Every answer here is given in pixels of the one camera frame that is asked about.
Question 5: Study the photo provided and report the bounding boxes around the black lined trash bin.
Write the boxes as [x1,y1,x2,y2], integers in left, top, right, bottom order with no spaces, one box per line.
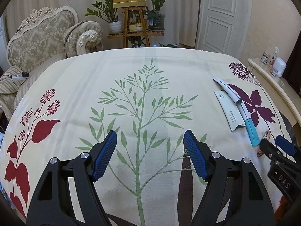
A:
[280,112,300,147]

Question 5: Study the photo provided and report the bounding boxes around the white paper sleeve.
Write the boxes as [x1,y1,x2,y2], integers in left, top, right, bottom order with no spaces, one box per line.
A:
[214,90,245,132]

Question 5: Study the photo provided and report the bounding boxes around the cream sideboard cabinet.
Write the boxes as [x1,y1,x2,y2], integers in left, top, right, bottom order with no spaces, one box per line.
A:
[247,58,301,127]

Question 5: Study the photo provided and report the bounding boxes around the dark brown curtain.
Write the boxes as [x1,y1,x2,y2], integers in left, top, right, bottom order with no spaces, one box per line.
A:
[283,36,301,95]

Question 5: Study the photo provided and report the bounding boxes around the small labelled jar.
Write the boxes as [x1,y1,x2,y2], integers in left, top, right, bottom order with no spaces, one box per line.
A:
[271,68,277,76]

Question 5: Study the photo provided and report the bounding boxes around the clear spray bottle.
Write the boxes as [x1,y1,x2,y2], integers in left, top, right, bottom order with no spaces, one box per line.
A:
[269,47,279,66]

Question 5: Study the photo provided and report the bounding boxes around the floral cream tablecloth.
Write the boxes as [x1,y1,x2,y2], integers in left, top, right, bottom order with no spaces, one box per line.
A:
[1,48,289,225]

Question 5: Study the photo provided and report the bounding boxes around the white power strip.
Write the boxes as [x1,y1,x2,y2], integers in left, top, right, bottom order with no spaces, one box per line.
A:
[11,71,29,81]

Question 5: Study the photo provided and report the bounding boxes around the white panel door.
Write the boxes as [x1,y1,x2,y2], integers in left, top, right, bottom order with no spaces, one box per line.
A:
[195,0,252,59]

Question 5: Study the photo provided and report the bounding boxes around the white pleated curtain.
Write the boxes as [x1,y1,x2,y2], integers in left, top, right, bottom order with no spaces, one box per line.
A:
[1,0,200,47]

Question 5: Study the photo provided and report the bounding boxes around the cream ornate armchair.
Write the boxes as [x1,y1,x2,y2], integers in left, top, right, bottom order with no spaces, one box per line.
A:
[1,6,104,119]

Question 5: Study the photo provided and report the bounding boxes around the wooden plant stand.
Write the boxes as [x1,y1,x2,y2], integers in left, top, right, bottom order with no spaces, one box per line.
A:
[107,6,164,48]

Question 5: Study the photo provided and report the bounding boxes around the plant in white pot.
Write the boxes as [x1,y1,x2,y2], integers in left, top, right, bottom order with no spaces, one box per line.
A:
[85,0,123,34]

